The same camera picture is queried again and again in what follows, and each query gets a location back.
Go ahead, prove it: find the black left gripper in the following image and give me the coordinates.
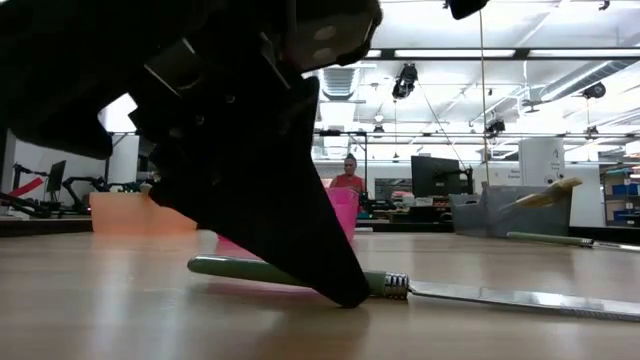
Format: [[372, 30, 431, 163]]
[[99, 0, 384, 114]]

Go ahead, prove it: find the pink-red plastic bin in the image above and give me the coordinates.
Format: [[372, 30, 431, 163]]
[[215, 187, 362, 246]]

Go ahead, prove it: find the person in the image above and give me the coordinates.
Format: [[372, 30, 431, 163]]
[[328, 153, 366, 194]]

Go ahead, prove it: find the thin vertical pole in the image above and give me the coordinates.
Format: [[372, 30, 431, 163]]
[[477, 9, 490, 187]]

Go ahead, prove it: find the orange plastic bin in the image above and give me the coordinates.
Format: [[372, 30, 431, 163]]
[[89, 191, 199, 235]]

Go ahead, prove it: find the white pillar with sign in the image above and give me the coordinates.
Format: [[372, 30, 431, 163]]
[[518, 137, 567, 189]]

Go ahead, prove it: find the large black computer monitor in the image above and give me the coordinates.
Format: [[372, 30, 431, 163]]
[[410, 155, 462, 199]]

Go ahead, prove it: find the small black monitor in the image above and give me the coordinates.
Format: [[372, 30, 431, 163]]
[[45, 159, 68, 195]]

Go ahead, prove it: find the grey plastic bin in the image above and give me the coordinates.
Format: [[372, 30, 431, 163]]
[[449, 185, 575, 239]]

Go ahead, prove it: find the shelf with blue bins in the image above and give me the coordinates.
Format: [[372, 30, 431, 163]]
[[599, 164, 640, 227]]

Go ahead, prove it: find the black metal workstation frame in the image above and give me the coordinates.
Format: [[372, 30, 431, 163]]
[[104, 128, 371, 194]]

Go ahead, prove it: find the silver ventilation duct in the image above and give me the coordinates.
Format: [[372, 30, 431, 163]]
[[319, 64, 377, 101]]

